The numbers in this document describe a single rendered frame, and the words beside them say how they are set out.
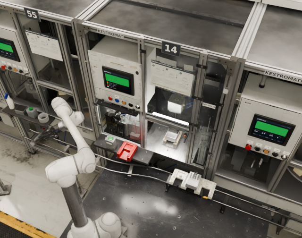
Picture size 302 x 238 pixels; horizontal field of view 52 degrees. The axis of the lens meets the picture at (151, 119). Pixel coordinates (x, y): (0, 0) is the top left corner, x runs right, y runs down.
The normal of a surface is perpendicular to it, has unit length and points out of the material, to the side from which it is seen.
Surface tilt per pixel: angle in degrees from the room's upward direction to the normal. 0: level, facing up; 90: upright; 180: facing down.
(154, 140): 0
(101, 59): 90
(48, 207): 0
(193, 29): 0
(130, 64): 90
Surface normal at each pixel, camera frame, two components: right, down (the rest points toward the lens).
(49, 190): 0.00, -0.69
